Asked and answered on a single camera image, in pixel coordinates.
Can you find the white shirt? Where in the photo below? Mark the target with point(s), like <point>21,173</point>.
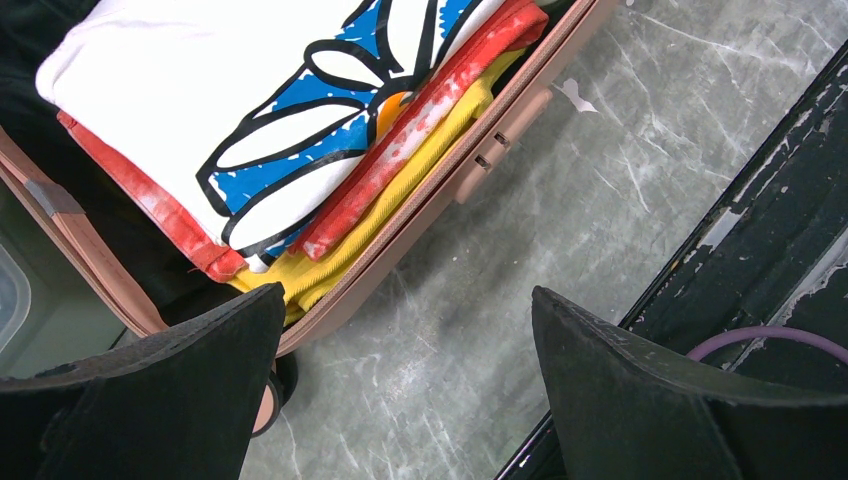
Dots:
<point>232,112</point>

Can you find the pink hard-shell suitcase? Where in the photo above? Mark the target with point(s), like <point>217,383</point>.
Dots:
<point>467,164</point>

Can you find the translucent plastic toolbox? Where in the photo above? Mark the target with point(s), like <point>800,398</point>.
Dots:
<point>49,314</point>

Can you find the red printed package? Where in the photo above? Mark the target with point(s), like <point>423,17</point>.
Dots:
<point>411,132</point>

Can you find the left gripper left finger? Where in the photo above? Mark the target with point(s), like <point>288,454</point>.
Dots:
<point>178,404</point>

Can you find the yellow folded cloth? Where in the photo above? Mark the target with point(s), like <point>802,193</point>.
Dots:
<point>312,272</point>

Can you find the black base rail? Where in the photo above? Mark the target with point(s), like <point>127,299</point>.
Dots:
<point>760,286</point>

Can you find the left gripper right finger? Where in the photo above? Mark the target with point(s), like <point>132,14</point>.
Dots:
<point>627,408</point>

